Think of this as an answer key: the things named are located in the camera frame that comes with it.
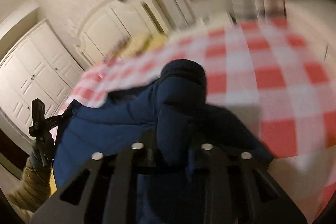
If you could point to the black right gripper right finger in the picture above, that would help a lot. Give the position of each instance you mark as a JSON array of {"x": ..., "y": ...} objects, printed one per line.
[{"x": 236, "y": 191}]

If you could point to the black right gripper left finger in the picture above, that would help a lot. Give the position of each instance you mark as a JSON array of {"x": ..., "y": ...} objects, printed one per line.
[{"x": 105, "y": 189}]

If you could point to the navy blue jacket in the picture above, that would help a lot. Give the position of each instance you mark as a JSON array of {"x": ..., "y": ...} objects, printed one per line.
[{"x": 174, "y": 107}]

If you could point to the tan sleeved left forearm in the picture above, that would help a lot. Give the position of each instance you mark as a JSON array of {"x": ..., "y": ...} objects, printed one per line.
[{"x": 33, "y": 191}]

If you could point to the gloved left hand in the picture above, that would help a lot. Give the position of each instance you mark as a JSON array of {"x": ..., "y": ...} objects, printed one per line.
[{"x": 43, "y": 152}]

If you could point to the cream wardrobe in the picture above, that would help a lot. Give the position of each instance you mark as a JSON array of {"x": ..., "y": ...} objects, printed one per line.
[{"x": 38, "y": 66}]

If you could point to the pink checkered bed cover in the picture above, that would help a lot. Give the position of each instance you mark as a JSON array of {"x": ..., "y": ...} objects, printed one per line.
[{"x": 267, "y": 76}]

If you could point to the cream lace pillow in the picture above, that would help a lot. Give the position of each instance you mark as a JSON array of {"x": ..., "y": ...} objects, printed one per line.
[{"x": 134, "y": 45}]

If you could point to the yellow pillow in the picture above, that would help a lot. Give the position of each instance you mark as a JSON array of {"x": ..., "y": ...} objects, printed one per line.
[{"x": 154, "y": 42}]

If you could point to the cream wooden headboard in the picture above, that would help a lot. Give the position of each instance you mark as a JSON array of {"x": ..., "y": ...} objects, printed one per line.
[{"x": 114, "y": 20}]

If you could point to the white wall conduit pipe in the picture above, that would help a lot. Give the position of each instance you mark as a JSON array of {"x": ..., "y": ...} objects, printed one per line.
[{"x": 186, "y": 13}]

